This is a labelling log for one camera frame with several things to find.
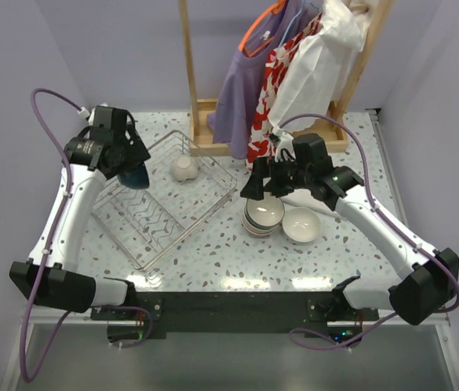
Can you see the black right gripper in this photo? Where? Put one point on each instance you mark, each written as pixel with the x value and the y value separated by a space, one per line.
pixel 263 168

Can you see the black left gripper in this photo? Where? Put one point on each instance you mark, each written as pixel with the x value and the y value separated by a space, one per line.
pixel 133 148

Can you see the teal and white bowl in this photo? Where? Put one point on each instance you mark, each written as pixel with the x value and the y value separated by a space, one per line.
pixel 266 213

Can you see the blue floral bowl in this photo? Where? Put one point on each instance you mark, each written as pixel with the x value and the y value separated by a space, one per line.
pixel 136 178

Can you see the white ribbed bowl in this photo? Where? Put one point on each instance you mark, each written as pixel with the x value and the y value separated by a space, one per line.
pixel 301 225

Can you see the beige bowl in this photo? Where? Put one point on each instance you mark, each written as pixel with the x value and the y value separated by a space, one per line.
pixel 251 228

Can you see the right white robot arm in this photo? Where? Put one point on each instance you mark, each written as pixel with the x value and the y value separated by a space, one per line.
pixel 428 278

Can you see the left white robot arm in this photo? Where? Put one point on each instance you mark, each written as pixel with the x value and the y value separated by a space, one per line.
pixel 49 277

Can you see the red white floral garment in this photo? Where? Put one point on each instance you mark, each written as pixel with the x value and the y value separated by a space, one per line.
pixel 276 68

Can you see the folded white cloth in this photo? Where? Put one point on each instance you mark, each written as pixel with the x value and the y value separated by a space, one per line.
pixel 298 197

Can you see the purple shirt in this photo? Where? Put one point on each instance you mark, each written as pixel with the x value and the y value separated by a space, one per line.
pixel 231 122

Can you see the white hanging garment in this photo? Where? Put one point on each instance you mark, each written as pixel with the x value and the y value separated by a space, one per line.
pixel 322 61

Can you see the blue hanger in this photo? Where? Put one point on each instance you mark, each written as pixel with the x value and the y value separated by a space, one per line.
pixel 305 11

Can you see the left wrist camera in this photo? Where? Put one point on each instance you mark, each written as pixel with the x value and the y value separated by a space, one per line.
pixel 86 114

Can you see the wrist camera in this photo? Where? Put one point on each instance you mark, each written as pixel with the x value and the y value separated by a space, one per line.
pixel 86 114
pixel 283 142

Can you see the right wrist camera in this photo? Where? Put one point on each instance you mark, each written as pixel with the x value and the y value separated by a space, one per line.
pixel 283 142

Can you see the wire dish rack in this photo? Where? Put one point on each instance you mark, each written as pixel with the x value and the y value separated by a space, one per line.
pixel 139 228

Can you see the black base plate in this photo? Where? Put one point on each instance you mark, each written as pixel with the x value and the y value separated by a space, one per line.
pixel 235 312

